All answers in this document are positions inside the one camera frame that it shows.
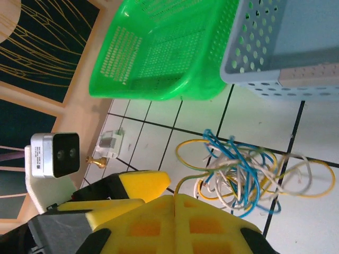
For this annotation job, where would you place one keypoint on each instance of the green plastic basket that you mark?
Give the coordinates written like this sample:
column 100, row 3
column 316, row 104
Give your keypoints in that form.
column 159, row 87

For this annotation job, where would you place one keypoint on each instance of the small brass knob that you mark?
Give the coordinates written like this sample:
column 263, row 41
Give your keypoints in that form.
column 96, row 162

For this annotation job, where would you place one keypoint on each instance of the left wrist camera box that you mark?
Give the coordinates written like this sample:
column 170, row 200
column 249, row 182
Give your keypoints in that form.
column 42, row 156

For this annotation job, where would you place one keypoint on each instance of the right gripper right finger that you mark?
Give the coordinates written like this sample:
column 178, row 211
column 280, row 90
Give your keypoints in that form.
column 212, row 227

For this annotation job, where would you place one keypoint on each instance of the light blue plastic basket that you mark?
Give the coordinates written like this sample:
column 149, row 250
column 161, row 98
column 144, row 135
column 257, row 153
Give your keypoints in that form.
column 251, row 53

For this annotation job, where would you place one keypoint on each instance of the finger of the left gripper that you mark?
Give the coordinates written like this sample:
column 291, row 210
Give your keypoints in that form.
column 106, row 209
column 145, row 183

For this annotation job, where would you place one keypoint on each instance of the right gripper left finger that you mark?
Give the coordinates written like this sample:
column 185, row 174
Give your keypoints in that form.
column 137, row 225

